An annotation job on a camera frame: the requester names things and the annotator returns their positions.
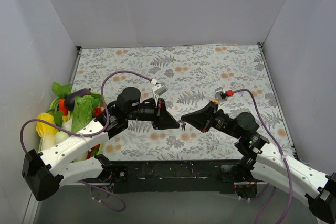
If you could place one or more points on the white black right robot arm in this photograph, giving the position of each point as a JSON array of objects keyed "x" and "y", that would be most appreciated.
[{"x": 263, "y": 160}]

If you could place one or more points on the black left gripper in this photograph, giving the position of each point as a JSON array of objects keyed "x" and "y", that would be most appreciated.
[{"x": 159, "y": 113}]

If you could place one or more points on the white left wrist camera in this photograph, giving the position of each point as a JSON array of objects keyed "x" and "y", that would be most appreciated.
[{"x": 158, "y": 90}]

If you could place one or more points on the yellow white toy cabbage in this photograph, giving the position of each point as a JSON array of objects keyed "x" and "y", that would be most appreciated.
[{"x": 46, "y": 132}]

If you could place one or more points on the white toy radish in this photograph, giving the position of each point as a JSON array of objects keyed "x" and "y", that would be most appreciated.
[{"x": 60, "y": 137}]

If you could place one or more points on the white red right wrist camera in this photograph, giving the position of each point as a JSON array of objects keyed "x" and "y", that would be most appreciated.
[{"x": 221, "y": 96}]

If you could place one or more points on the red toy chili pepper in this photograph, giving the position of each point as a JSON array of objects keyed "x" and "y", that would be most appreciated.
[{"x": 97, "y": 111}]

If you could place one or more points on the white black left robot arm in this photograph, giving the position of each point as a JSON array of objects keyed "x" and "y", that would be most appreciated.
[{"x": 60, "y": 159}]

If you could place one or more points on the orange toy carrot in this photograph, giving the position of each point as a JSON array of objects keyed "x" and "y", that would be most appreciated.
[{"x": 62, "y": 107}]

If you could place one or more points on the floral patterned table mat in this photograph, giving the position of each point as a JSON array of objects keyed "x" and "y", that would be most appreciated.
[{"x": 191, "y": 75}]

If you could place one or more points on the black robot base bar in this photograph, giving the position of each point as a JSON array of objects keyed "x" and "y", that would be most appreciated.
[{"x": 223, "y": 176}]

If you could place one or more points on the purple toy eggplant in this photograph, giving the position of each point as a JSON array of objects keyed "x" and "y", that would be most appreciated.
[{"x": 69, "y": 102}]

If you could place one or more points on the green plastic vegetable tray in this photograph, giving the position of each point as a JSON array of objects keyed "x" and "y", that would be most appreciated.
[{"x": 65, "y": 122}]

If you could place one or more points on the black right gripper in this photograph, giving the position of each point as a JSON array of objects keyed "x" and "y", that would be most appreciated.
[{"x": 210, "y": 118}]

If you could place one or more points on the green toy lettuce leaf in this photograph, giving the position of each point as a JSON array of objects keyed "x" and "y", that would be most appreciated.
[{"x": 82, "y": 114}]

